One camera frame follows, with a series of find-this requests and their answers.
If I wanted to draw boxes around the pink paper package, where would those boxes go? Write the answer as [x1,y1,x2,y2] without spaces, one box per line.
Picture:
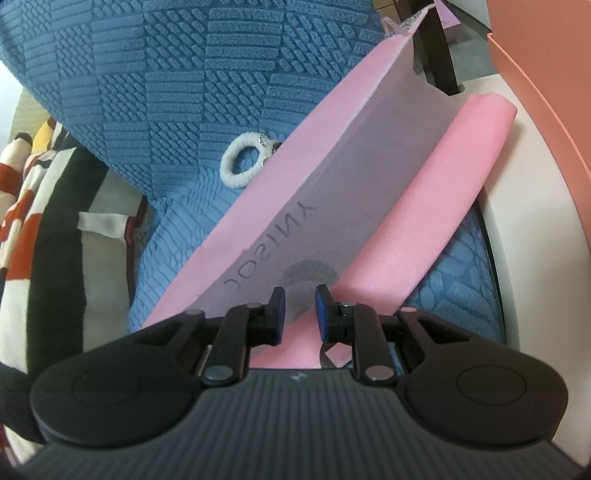
[434,0,462,29]

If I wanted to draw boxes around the white chair black frame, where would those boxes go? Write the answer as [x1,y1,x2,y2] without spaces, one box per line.
[413,0,591,467]

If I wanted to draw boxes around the white cloth dark red trim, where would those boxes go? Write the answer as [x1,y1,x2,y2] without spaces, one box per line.
[76,168,151,301]

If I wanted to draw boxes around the white hair tie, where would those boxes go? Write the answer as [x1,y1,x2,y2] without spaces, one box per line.
[221,131,282,189]

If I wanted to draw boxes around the red black white striped blanket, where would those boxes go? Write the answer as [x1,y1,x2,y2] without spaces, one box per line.
[0,117,153,480]

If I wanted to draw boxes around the pink cardboard box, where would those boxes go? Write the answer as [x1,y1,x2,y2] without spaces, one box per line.
[487,0,591,182]

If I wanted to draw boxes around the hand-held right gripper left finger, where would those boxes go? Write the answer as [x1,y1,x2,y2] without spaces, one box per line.
[133,286,287,387]

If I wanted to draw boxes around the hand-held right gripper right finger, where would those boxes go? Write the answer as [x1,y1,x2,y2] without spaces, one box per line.
[314,285,468,387]

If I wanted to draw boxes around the cream quilted pad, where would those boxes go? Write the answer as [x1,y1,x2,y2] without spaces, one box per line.
[7,88,54,139]

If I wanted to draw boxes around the yellow plush toy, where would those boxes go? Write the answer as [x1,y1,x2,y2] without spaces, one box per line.
[32,117,61,151]

